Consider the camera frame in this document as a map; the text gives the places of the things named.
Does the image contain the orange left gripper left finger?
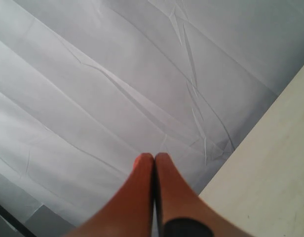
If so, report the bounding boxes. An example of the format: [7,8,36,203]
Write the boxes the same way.
[66,153,154,237]

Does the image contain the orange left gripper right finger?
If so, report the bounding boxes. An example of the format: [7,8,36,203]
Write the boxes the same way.
[155,153,238,237]

